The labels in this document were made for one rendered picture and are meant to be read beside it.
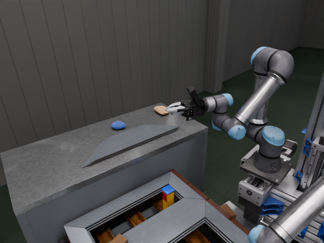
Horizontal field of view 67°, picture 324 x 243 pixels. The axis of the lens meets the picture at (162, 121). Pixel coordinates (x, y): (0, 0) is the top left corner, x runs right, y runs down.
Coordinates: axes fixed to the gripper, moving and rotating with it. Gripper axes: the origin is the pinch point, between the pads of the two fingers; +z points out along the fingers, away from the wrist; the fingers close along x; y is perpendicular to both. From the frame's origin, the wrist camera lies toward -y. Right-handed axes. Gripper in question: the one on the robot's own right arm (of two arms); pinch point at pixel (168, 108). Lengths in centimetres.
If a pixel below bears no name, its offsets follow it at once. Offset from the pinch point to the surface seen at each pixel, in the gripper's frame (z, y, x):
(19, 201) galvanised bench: 77, 40, 5
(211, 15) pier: -228, 34, 339
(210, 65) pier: -228, 129, 324
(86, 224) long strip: 49, 60, -6
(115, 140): 21, 43, 39
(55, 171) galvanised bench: 60, 43, 23
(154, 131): -6, 43, 39
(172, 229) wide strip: 7, 58, -26
